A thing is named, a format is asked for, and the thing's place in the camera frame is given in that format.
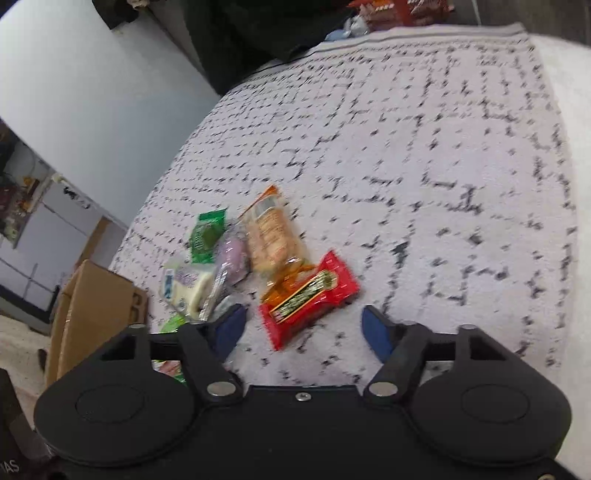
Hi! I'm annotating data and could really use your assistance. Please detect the white cabinets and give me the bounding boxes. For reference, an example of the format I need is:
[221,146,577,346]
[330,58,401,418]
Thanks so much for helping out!
[0,138,130,324]

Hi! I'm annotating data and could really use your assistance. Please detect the blue grey cloth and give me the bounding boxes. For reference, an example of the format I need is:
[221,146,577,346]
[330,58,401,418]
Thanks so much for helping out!
[325,16,370,42]

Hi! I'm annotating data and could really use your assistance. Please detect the orange snack packet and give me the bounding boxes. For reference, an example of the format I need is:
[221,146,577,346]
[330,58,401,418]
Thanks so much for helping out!
[261,261,324,305]

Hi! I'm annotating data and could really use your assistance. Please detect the white cream snack packet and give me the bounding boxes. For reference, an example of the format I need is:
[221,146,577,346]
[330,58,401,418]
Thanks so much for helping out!
[159,261,229,321]

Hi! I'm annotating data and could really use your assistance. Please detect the dark red snack carton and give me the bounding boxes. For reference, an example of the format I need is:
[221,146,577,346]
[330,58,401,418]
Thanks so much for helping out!
[405,0,451,27]

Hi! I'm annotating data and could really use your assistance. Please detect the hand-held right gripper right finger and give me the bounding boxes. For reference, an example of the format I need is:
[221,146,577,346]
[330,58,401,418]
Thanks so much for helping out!
[361,305,511,408]

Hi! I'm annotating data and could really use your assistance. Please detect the red snack packet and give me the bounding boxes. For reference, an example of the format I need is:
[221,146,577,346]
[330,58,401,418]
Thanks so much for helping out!
[259,250,361,352]

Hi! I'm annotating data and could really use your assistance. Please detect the dark green snack packet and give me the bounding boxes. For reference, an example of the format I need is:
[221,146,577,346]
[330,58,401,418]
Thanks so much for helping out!
[189,209,228,264]

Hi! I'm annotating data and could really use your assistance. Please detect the light green snack packet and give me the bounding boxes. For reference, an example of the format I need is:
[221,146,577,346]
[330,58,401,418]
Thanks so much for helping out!
[154,314,188,384]

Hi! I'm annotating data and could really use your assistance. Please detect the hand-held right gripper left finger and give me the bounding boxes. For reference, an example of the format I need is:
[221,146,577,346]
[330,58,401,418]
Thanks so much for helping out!
[98,303,247,407]

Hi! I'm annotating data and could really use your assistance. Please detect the orange cracker packet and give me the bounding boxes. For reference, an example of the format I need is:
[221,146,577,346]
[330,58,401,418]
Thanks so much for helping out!
[238,185,309,278]

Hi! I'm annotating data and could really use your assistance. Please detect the cardboard box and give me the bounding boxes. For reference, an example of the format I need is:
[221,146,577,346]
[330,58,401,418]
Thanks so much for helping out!
[45,260,149,388]

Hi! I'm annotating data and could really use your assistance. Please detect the printed white blanket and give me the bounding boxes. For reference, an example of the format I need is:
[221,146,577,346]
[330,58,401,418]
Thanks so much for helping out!
[111,23,580,388]

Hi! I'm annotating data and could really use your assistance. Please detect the white bed sheet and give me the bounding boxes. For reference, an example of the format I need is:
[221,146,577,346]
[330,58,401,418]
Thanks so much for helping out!
[529,34,591,462]

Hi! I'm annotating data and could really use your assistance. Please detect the purple round snack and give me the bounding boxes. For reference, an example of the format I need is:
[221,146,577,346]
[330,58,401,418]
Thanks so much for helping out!
[217,233,252,284]

